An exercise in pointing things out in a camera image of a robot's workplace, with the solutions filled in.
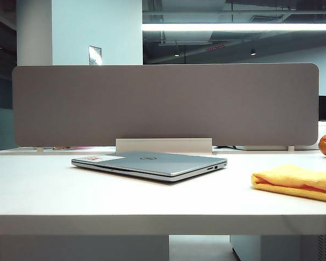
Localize silver closed laptop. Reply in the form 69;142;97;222
71;151;228;182

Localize long ceiling light strip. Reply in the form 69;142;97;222
141;23;326;32

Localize pink printed papers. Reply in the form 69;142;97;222
43;146;92;151

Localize white desk support panel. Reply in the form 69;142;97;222
0;235;170;261

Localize silver wall plaque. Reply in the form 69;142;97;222
88;45;102;65

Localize grey fabric desk divider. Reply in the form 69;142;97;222
12;63;320;147

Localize yellow microfiber rag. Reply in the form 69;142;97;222
251;163;326;204

